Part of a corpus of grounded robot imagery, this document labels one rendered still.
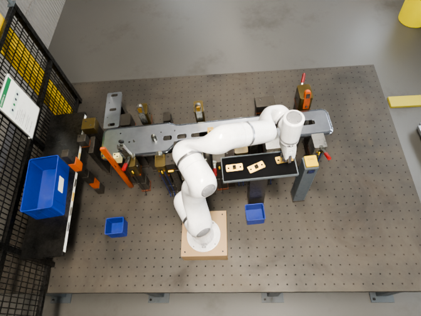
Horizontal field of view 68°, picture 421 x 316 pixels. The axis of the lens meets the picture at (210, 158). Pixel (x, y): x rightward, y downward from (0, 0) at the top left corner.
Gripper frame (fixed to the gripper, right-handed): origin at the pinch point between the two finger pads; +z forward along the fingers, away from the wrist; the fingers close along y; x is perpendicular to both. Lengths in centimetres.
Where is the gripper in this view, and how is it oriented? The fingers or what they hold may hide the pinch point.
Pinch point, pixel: (284, 156)
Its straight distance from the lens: 154.8
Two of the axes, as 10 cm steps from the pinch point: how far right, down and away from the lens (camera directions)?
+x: -9.8, 2.0, -0.1
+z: 0.9, 4.9, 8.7
